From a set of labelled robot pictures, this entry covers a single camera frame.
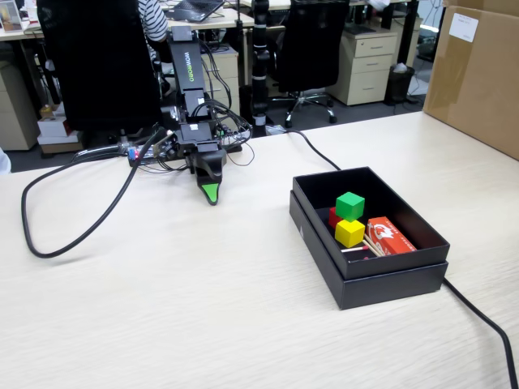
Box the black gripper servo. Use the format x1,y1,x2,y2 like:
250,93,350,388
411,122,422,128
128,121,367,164
177,122,227,207

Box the green wooden cube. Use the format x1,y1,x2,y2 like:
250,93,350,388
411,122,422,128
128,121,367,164
335,191,366,223

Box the yellow wooden cube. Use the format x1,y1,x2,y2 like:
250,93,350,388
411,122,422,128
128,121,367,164
334,218,367,249

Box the flat brown box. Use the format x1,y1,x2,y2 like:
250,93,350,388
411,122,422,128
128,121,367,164
40,141,84,155

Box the white box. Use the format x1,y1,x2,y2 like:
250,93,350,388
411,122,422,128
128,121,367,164
36,115,82,145

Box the black cardboard box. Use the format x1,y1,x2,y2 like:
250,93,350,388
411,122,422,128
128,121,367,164
291,165,451,280

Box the black open box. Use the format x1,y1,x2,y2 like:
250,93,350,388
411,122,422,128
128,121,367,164
288,190,449,311

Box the controller board with red LED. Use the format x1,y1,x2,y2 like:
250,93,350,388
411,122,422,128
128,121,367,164
127,143,163,168

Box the beige drawer cabinet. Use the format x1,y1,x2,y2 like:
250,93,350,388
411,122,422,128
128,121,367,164
200,44,241,122

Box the thin black stand pole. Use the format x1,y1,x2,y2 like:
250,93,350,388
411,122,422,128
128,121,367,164
234,0,245,86

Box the light wooden office desk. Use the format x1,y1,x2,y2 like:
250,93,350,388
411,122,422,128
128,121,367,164
161,7,287,33

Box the large black office chair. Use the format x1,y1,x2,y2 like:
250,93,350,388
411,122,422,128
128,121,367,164
36,0,163,163

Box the thick black pole white bands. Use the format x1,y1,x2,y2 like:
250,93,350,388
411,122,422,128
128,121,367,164
249,0,272,127

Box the person in striped shirt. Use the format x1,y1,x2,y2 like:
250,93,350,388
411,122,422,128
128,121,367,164
137,0,169,62

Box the black laptop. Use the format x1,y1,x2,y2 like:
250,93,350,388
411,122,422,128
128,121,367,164
165,0,226,24

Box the orange matchbox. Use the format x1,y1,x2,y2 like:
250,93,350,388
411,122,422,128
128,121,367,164
367,216,418,257

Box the beige three-drawer cabinet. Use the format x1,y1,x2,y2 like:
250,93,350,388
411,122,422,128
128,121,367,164
327,31,399,107

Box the plain beige cabinet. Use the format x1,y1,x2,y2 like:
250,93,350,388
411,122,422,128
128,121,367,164
0,60,41,152

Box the black trash bin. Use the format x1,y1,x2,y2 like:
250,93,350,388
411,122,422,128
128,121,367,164
384,63,417,105

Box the large brown cardboard carton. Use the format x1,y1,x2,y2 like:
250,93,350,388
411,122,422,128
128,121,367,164
422,0,519,161

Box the black driver board with wires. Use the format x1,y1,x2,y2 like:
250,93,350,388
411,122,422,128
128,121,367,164
217,123,244,153

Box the bare circuit-board wrist camera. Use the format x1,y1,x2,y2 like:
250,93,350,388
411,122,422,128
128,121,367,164
152,129,179,161

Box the black servo cable bundle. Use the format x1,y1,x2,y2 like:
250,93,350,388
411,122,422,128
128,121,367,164
194,38,255,157

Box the thick black camera cable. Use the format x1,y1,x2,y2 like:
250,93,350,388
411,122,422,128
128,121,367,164
20,127,167,259

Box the small picture frame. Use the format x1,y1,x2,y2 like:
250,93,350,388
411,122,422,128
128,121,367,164
0,0,24,32

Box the black power cable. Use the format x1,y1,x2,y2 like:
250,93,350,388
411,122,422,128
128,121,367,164
283,129,519,389

